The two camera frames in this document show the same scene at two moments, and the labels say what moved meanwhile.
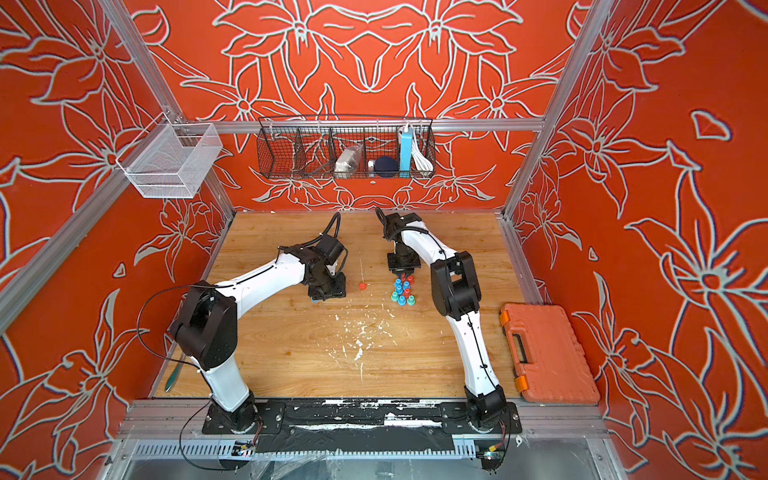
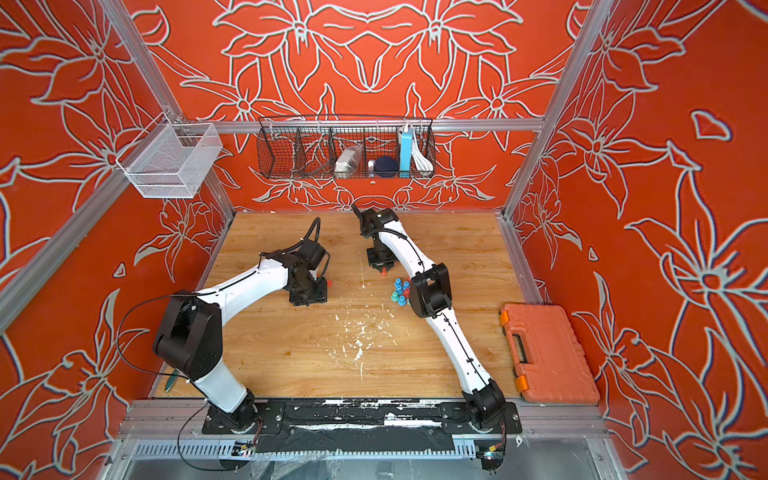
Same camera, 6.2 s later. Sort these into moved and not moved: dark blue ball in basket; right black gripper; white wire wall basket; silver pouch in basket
Moved: right black gripper
Not moved: silver pouch in basket; white wire wall basket; dark blue ball in basket
